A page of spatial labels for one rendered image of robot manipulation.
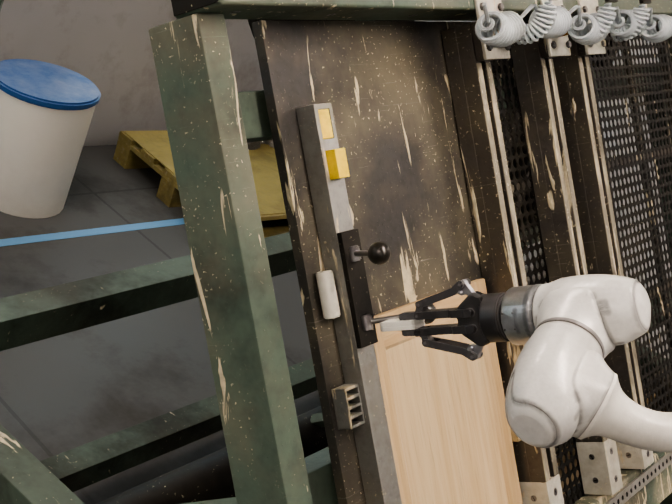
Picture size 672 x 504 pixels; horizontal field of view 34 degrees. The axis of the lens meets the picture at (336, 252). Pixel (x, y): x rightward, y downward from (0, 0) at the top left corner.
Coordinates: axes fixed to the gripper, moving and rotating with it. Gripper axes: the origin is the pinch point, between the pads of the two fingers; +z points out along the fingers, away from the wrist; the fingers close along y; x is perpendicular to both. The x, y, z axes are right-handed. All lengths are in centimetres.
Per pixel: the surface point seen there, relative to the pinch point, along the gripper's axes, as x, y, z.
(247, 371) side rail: -23.1, 1.7, 13.8
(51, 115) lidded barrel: 149, -71, 261
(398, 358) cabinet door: 16.5, 9.1, 13.9
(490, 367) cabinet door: 47, 18, 14
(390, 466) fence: 5.4, 25.7, 11.5
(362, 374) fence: 2.1, 8.5, 11.5
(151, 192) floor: 227, -34, 295
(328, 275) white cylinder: -0.8, -9.3, 12.7
